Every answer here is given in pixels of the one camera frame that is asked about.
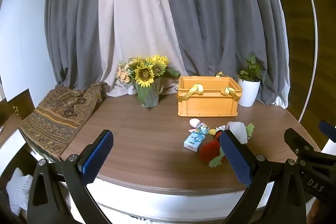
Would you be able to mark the pink egg toy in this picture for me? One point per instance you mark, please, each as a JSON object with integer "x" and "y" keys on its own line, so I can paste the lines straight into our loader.
{"x": 194, "y": 123}

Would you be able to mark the purple fluffy scrunchie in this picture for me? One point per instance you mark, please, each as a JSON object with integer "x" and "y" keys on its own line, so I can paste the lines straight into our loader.
{"x": 239, "y": 129}

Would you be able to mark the red plush with green leaves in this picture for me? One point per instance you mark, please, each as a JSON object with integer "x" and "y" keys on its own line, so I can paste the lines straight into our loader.
{"x": 208, "y": 150}

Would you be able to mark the light blue packet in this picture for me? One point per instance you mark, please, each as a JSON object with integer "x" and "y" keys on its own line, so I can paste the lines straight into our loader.
{"x": 193, "y": 142}

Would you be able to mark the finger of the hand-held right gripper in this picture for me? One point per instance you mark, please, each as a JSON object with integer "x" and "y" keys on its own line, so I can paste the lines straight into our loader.
{"x": 292, "y": 137}
{"x": 329, "y": 130}

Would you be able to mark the green plant in white pot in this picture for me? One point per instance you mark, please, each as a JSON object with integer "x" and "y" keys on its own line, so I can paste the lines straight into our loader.
{"x": 249, "y": 90}

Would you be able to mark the brown wooden cabinet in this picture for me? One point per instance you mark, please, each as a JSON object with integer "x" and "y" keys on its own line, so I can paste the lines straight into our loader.
{"x": 22, "y": 103}

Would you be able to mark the white curtain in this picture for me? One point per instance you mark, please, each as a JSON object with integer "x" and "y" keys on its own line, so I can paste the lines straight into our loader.
{"x": 280, "y": 102}

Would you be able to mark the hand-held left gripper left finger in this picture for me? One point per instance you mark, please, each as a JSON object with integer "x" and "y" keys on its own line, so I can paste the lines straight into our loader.
{"x": 97, "y": 153}

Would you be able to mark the white wardrobe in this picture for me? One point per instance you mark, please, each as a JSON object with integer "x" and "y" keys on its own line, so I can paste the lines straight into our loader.
{"x": 23, "y": 43}

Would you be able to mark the small yellow toy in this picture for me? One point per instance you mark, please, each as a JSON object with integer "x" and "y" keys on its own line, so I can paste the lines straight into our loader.
{"x": 212, "y": 131}

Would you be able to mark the small blue plush toy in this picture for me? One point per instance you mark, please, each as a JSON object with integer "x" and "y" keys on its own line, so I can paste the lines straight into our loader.
{"x": 203, "y": 130}

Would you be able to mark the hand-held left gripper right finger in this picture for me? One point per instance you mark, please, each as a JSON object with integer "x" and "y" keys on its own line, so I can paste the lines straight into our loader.
{"x": 239, "y": 158}

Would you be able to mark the orange plastic crate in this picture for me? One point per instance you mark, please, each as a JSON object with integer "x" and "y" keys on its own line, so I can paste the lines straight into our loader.
{"x": 207, "y": 106}

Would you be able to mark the green frog plush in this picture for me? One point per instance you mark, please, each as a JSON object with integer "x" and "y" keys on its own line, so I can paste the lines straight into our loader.
{"x": 250, "y": 130}

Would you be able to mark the pale pink curtain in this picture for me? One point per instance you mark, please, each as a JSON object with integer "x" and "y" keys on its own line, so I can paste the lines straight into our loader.
{"x": 136, "y": 16}

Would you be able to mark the white curved pipe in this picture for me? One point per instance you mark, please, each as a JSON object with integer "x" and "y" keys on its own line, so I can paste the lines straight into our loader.
{"x": 313, "y": 29}

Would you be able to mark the sunflower bouquet in vase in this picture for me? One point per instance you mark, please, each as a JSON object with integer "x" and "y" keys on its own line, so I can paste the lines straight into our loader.
{"x": 144, "y": 74}

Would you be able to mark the pastel patterned scrunchie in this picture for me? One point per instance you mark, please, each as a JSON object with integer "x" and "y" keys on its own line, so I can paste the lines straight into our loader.
{"x": 220, "y": 128}

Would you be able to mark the white striped cloth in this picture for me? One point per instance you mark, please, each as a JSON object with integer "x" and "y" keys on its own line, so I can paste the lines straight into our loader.
{"x": 19, "y": 187}

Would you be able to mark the grey curtain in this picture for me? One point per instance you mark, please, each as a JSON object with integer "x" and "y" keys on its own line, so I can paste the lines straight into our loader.
{"x": 73, "y": 29}
{"x": 223, "y": 11}

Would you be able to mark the brown patterned cloth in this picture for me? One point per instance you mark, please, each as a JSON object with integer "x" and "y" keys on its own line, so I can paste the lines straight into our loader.
{"x": 57, "y": 113}

